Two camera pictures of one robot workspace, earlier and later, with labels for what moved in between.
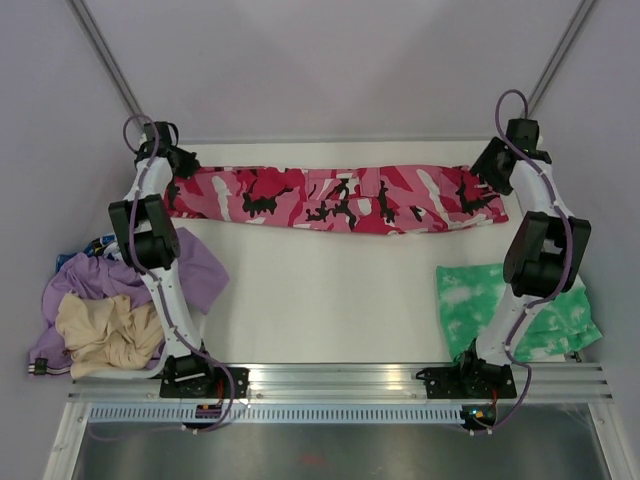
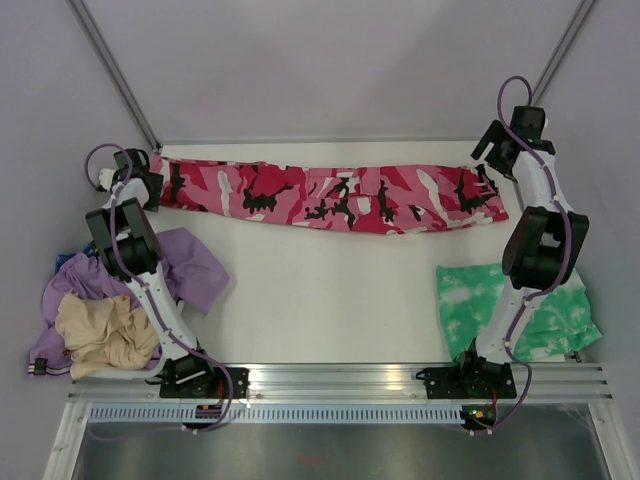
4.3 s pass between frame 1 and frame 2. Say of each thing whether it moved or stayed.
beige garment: stayed
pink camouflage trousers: moved
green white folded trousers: stayed
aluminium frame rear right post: stayed
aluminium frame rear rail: stayed
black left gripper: moved
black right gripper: moved
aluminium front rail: stayed
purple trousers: stayed
